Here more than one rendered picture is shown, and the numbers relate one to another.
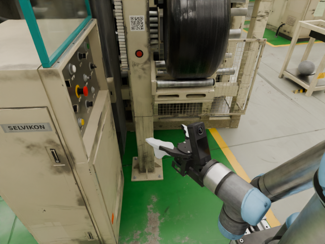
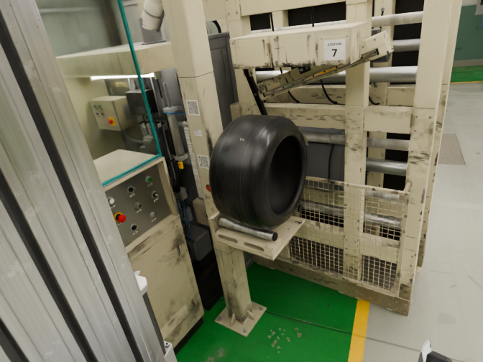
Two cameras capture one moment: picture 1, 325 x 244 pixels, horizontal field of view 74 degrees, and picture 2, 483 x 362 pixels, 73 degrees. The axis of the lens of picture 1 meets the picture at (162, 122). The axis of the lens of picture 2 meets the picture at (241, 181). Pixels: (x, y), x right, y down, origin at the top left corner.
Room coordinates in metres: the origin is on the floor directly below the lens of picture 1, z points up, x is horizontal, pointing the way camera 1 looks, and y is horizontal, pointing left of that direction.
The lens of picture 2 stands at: (0.10, -1.07, 1.87)
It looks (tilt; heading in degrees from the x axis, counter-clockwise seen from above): 26 degrees down; 41
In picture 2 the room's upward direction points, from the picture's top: 8 degrees counter-clockwise
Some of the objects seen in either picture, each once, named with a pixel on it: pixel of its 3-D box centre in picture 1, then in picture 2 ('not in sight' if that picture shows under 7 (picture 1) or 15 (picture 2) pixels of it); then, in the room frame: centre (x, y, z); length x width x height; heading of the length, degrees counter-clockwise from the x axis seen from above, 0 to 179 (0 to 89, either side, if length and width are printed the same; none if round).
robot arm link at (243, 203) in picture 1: (242, 198); not in sight; (0.30, -0.19, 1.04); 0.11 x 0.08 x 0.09; 40
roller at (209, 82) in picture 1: (184, 83); (246, 228); (1.15, -0.13, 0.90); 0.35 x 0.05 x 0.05; 93
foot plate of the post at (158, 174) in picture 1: (147, 166); (240, 312); (1.26, 0.13, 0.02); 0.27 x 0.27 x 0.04; 3
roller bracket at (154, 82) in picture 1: (153, 73); (233, 207); (1.28, 0.06, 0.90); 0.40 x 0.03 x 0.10; 3
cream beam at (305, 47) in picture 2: not in sight; (295, 47); (1.60, -0.23, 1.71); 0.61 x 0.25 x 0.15; 93
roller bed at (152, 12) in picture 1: (145, 31); not in sight; (1.66, 0.12, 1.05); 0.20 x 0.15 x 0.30; 93
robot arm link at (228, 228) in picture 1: (237, 214); not in sight; (0.31, -0.21, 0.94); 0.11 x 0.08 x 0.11; 130
